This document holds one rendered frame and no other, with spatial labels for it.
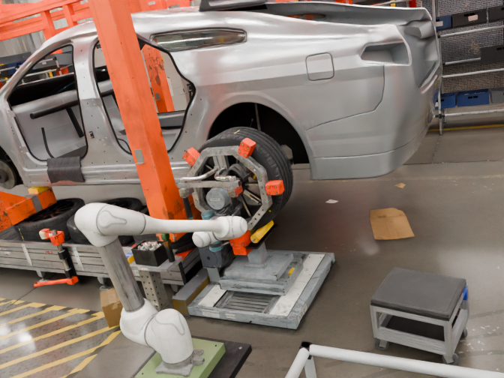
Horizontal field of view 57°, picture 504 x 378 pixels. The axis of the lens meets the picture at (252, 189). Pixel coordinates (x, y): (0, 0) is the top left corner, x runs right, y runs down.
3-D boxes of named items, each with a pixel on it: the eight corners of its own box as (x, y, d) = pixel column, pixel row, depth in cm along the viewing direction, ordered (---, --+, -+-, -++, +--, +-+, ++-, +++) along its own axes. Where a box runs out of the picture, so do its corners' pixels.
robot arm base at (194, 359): (196, 379, 210) (193, 368, 208) (154, 373, 219) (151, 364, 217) (212, 351, 226) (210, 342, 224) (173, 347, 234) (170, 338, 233)
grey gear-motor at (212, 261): (252, 259, 365) (243, 218, 354) (226, 288, 331) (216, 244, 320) (232, 257, 374) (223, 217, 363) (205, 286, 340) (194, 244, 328)
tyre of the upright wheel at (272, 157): (311, 161, 293) (226, 106, 305) (298, 174, 274) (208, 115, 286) (269, 234, 329) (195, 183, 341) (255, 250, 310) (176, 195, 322)
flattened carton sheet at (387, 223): (402, 209, 414) (402, 206, 413) (414, 237, 363) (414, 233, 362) (368, 213, 420) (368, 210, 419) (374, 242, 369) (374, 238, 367)
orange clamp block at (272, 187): (271, 190, 286) (284, 190, 281) (266, 196, 279) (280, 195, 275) (269, 180, 283) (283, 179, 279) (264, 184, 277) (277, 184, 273)
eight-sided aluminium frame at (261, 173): (277, 226, 292) (261, 143, 275) (273, 231, 287) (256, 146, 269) (205, 224, 318) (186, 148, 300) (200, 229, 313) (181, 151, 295)
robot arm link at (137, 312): (151, 355, 221) (121, 344, 234) (173, 331, 233) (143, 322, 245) (90, 216, 190) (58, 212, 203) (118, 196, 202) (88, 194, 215)
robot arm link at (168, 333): (178, 367, 210) (166, 328, 203) (151, 358, 221) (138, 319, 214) (201, 345, 223) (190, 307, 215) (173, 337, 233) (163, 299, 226)
